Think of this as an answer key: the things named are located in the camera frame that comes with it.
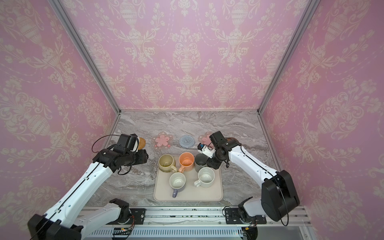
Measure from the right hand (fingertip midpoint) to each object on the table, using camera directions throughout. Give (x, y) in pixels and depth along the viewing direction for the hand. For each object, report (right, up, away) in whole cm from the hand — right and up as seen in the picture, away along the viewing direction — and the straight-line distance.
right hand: (212, 159), depth 85 cm
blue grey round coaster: (-16, +8, +18) cm, 25 cm away
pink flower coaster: (-33, +9, +19) cm, 39 cm away
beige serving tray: (-27, -17, -4) cm, 32 cm away
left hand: (-36, +3, -7) cm, 37 cm away
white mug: (-4, -11, +1) cm, 11 cm away
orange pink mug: (-15, -3, +7) cm, 17 cm away
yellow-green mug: (-28, -4, +7) cm, 29 cm away
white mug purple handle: (-20, -12, 0) cm, 24 cm away
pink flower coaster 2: (-3, +10, +19) cm, 21 cm away
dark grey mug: (-7, -2, +5) cm, 8 cm away
